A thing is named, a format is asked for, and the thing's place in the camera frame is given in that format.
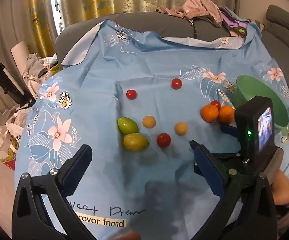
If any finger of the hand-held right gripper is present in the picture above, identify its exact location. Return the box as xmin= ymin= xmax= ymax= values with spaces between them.
xmin=221 ymin=124 xmax=240 ymax=140

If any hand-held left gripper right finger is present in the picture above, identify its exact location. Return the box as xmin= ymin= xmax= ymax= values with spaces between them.
xmin=189 ymin=140 xmax=277 ymax=240

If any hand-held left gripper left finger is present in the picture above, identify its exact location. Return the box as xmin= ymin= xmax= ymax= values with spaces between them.
xmin=11 ymin=144 xmax=95 ymax=240

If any orange mandarin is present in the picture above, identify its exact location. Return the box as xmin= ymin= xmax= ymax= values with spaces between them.
xmin=201 ymin=104 xmax=220 ymax=123
xmin=218 ymin=105 xmax=235 ymax=124

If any green plastic bowl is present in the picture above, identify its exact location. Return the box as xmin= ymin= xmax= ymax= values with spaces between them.
xmin=234 ymin=74 xmax=289 ymax=137

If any tan longan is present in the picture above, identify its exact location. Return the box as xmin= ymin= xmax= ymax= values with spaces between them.
xmin=142 ymin=115 xmax=156 ymax=129
xmin=175 ymin=122 xmax=188 ymax=136

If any yellow-green mango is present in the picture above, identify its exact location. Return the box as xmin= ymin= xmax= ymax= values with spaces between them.
xmin=123 ymin=133 xmax=149 ymax=152

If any person's right hand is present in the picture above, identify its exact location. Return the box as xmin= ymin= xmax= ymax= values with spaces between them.
xmin=269 ymin=170 xmax=289 ymax=214

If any blue floral tablecloth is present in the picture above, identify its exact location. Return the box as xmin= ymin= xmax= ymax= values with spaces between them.
xmin=14 ymin=20 xmax=289 ymax=240

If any purple garment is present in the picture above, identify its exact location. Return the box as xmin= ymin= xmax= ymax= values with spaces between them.
xmin=219 ymin=5 xmax=262 ymax=39

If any pile of clothes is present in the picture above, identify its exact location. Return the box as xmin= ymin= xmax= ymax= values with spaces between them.
xmin=22 ymin=52 xmax=60 ymax=98

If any black box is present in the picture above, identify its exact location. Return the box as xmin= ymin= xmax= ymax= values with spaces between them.
xmin=0 ymin=64 xmax=26 ymax=98

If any pink garment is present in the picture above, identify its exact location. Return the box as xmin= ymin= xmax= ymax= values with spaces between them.
xmin=156 ymin=0 xmax=225 ymax=25

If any white board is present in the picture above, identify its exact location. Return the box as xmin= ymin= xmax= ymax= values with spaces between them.
xmin=11 ymin=40 xmax=35 ymax=80

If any grey sofa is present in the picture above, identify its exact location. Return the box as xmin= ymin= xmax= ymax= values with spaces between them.
xmin=54 ymin=4 xmax=289 ymax=85

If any gold patterned curtain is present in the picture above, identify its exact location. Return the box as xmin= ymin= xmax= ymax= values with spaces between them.
xmin=27 ymin=0 xmax=242 ymax=58

